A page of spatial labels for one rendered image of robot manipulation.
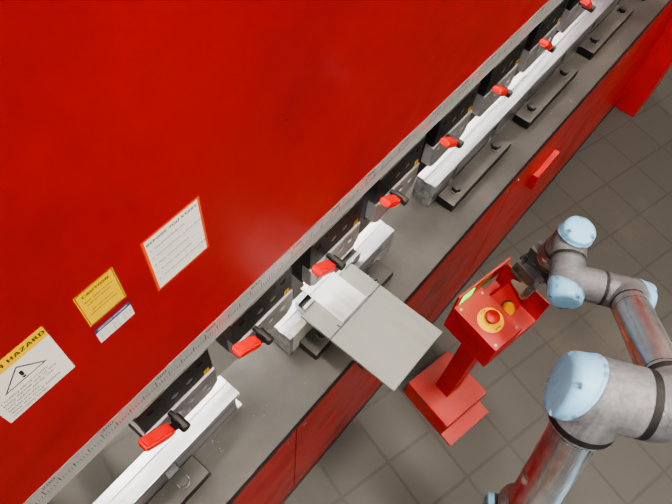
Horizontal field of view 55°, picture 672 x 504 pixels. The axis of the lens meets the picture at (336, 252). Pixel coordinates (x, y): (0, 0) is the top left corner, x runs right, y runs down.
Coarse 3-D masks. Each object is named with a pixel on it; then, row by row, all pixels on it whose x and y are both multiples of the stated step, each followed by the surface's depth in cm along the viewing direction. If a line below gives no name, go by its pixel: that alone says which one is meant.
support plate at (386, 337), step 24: (360, 288) 148; (384, 288) 148; (312, 312) 144; (360, 312) 145; (384, 312) 145; (408, 312) 145; (336, 336) 141; (360, 336) 142; (384, 336) 142; (408, 336) 142; (432, 336) 143; (360, 360) 139; (384, 360) 139; (408, 360) 140; (384, 384) 137
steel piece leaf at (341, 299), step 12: (336, 276) 149; (324, 288) 147; (336, 288) 147; (348, 288) 147; (324, 300) 145; (336, 300) 145; (348, 300) 146; (360, 300) 146; (336, 312) 144; (348, 312) 144
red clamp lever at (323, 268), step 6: (330, 258) 121; (336, 258) 121; (318, 264) 115; (324, 264) 116; (330, 264) 117; (336, 264) 119; (342, 264) 120; (312, 270) 114; (318, 270) 113; (324, 270) 114; (330, 270) 117; (318, 276) 114
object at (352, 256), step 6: (348, 252) 152; (354, 252) 153; (360, 252) 152; (342, 258) 151; (348, 258) 152; (354, 258) 152; (348, 264) 151; (336, 270) 151; (306, 294) 146; (300, 300) 145; (306, 300) 146; (300, 306) 145
